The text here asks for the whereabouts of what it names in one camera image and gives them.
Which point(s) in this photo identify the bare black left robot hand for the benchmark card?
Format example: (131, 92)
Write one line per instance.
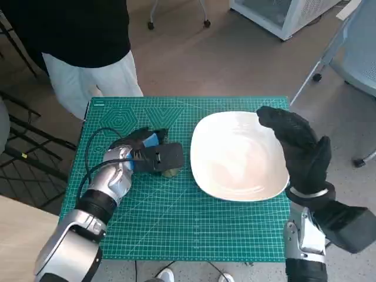
(138, 138)

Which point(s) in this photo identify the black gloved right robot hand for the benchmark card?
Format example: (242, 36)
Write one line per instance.
(302, 152)

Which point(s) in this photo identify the red toy grape bunch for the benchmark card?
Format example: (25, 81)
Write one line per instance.
(170, 174)

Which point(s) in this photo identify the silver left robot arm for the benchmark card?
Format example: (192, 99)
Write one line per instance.
(108, 182)

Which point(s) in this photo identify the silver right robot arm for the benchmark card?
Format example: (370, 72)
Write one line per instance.
(307, 243)

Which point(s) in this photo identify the white square plate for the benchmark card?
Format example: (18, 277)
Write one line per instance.
(235, 158)

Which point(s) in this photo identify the green cutting mat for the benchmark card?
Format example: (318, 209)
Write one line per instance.
(182, 217)

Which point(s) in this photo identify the black metal rack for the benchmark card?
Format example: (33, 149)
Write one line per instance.
(35, 176)

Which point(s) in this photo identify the pale blue mesh chair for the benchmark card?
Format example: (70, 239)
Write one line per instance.
(361, 58)

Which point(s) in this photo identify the grey chair legs with casters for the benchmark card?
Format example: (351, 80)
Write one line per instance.
(150, 26)

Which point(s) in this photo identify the white perforated cabinet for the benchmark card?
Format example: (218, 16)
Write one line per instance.
(296, 17)

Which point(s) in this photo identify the grey rounded seat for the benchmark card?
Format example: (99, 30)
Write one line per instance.
(3, 123)

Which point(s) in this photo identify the white shoe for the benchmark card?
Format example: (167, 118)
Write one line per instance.
(166, 276)
(226, 277)

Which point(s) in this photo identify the white power strip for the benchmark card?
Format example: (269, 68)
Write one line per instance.
(349, 10)

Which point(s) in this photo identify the light wooden desk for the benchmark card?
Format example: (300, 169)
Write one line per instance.
(20, 243)

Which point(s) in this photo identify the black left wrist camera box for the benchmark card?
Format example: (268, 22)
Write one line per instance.
(164, 157)

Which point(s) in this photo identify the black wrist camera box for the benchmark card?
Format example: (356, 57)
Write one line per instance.
(346, 226)
(164, 157)

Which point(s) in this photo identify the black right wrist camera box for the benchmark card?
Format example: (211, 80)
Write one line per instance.
(346, 226)

